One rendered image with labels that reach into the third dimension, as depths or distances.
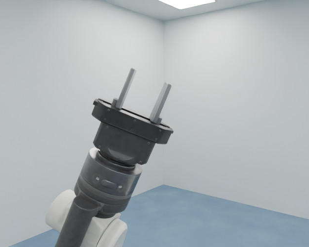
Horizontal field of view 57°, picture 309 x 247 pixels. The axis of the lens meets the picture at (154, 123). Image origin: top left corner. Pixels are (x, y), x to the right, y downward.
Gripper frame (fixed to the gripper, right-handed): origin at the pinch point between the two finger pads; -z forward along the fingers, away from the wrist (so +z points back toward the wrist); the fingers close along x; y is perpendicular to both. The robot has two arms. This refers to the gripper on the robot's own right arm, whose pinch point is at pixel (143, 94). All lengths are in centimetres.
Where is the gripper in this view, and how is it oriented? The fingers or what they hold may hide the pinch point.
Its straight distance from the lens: 42.6
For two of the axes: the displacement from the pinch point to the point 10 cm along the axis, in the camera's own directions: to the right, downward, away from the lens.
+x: -9.2, -3.7, -1.5
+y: -0.7, -2.2, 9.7
